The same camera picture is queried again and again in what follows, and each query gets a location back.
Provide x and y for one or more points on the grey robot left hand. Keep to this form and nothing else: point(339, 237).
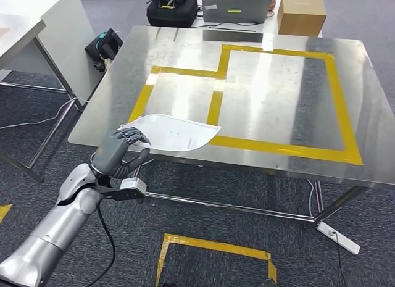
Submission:
point(109, 154)

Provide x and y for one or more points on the white curved plastic panel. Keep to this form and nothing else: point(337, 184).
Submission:
point(176, 132)

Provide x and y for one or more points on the stainless steel workbench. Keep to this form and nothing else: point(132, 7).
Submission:
point(277, 93)

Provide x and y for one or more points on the black bag teal trim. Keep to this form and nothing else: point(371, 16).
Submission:
point(105, 46)

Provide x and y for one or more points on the white panel desk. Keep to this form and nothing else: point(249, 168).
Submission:
point(68, 52)

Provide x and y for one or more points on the black carry case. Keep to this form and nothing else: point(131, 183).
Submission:
point(172, 15)

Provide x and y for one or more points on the yellow floor tape square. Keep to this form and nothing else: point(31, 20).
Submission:
point(216, 246)

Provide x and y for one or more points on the grey laptop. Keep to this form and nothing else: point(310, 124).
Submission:
point(237, 7)

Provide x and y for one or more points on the person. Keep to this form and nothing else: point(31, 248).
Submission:
point(271, 3)

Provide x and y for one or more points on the brown cardboard box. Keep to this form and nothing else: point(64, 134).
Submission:
point(300, 15)

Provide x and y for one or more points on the white power strip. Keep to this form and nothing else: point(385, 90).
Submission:
point(339, 238)

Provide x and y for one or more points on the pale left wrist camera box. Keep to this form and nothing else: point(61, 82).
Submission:
point(134, 185)

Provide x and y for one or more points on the black camera bracket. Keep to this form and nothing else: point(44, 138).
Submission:
point(123, 196)

